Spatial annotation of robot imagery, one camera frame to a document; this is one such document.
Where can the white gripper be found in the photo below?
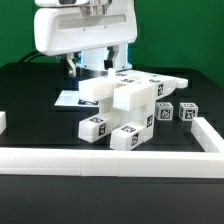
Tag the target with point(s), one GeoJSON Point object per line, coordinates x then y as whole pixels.
{"type": "Point", "coordinates": [61, 28]}

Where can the white chair back part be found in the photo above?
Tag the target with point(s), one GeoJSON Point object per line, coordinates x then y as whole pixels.
{"type": "Point", "coordinates": [99, 88]}

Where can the white chair seat part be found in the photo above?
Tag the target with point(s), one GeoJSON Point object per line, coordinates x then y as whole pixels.
{"type": "Point", "coordinates": [133, 116]}

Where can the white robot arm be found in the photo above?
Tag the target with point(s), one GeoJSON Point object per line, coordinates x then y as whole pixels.
{"type": "Point", "coordinates": [93, 60]}

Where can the white tagged cube left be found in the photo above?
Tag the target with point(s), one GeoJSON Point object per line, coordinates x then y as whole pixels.
{"type": "Point", "coordinates": [164, 111]}

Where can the white tagged cube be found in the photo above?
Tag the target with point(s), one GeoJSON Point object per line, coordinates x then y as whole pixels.
{"type": "Point", "coordinates": [187, 111]}
{"type": "Point", "coordinates": [164, 111]}

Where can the white block at left edge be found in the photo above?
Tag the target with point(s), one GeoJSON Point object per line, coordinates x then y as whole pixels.
{"type": "Point", "coordinates": [2, 121]}

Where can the white tagged cube right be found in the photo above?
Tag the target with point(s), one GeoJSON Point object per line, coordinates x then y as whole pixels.
{"type": "Point", "coordinates": [187, 111]}

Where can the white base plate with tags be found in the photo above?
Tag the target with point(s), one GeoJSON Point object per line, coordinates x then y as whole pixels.
{"type": "Point", "coordinates": [69, 98]}

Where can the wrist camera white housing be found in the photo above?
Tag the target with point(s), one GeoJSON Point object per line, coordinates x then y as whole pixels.
{"type": "Point", "coordinates": [59, 3]}

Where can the white U-shaped fence frame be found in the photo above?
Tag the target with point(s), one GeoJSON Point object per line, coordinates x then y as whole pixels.
{"type": "Point", "coordinates": [209, 163]}

